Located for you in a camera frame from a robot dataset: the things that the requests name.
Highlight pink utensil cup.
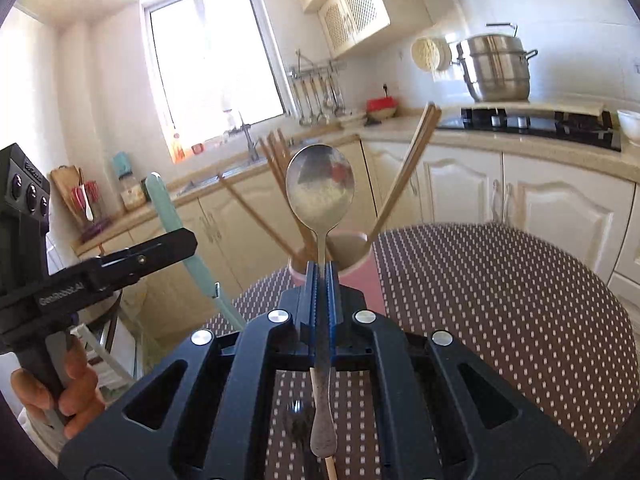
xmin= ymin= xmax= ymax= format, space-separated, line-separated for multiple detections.
xmin=288 ymin=230 xmax=388 ymax=317

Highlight jar with white lid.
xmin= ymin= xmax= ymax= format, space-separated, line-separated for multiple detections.
xmin=118 ymin=172 xmax=146 ymax=211

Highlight cream round strainer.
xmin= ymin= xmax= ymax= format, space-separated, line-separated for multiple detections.
xmin=411 ymin=37 xmax=451 ymax=73

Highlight mint green handled knife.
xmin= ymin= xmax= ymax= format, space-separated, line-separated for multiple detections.
xmin=144 ymin=171 xmax=248 ymax=332

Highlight hanging utensil rack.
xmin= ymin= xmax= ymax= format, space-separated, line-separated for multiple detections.
xmin=285 ymin=49 xmax=346 ymax=127

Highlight red container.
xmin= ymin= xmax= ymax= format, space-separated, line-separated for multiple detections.
xmin=367 ymin=96 xmax=398 ymax=122

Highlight steel kitchen sink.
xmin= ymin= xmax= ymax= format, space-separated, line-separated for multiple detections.
xmin=176 ymin=157 xmax=266 ymax=196

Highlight black gas stove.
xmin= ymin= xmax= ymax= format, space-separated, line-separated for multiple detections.
xmin=438 ymin=107 xmax=622 ymax=153

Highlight white bowl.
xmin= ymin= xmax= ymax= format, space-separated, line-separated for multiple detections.
xmin=617 ymin=110 xmax=640 ymax=146

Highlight steel spoon speckled handle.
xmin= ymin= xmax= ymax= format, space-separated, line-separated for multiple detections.
xmin=285 ymin=144 xmax=355 ymax=460

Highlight left lattice cabinet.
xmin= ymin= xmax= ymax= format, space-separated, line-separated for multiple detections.
xmin=318 ymin=0 xmax=433 ymax=58

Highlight stainless steel steamer pot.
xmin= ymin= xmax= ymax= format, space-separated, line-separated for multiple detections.
xmin=456 ymin=23 xmax=538 ymax=103

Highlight window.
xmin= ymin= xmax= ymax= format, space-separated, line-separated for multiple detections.
xmin=146 ymin=0 xmax=286 ymax=156

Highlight dark spork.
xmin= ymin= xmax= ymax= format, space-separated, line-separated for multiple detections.
xmin=283 ymin=399 xmax=320 ymax=479

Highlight wooden cutting board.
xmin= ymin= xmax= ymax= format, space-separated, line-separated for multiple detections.
xmin=49 ymin=165 xmax=86 ymax=231

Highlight chrome faucet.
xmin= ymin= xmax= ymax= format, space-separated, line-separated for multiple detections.
xmin=224 ymin=108 xmax=259 ymax=162

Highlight brown polka dot tablecloth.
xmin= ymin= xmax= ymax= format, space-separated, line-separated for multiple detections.
xmin=202 ymin=221 xmax=640 ymax=480

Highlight person's left hand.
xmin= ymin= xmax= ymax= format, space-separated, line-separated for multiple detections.
xmin=8 ymin=334 xmax=108 ymax=441

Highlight lower cream cabinets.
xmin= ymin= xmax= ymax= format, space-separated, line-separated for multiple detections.
xmin=76 ymin=131 xmax=639 ymax=345

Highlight white stacked bowls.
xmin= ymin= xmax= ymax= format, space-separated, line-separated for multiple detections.
xmin=338 ymin=112 xmax=368 ymax=129

